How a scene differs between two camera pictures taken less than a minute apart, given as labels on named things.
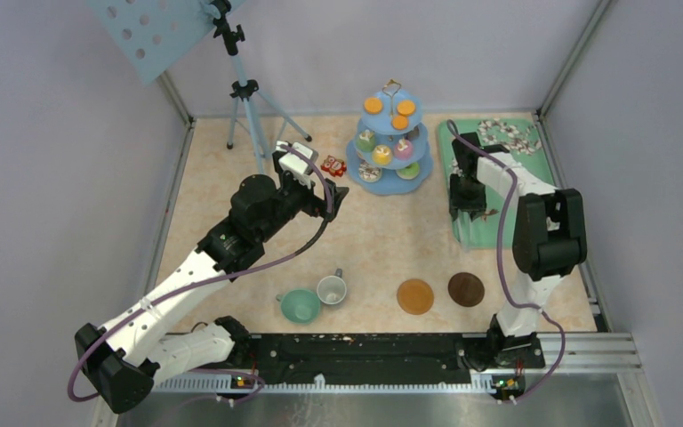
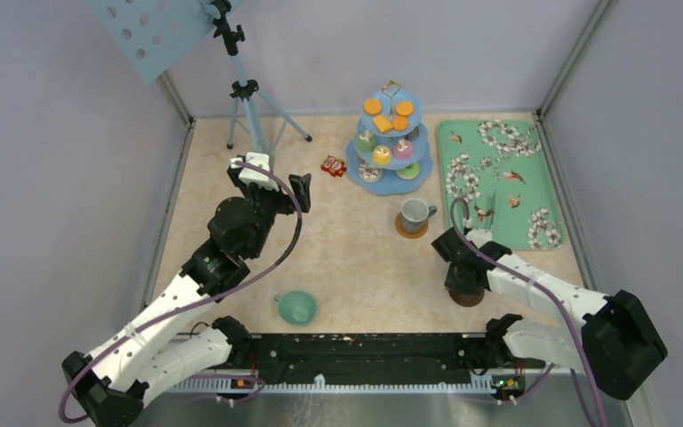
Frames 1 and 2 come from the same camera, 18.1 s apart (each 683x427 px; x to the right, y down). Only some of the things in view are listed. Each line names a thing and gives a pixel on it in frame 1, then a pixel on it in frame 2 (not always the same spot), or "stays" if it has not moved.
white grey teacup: (332, 289) → (414, 214)
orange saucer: (415, 296) → (401, 230)
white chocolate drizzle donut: (368, 173) stays
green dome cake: (365, 140) stays
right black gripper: (477, 207) → (453, 284)
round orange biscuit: (373, 105) stays
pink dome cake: (403, 149) stays
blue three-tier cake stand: (389, 155) stays
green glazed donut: (408, 173) stays
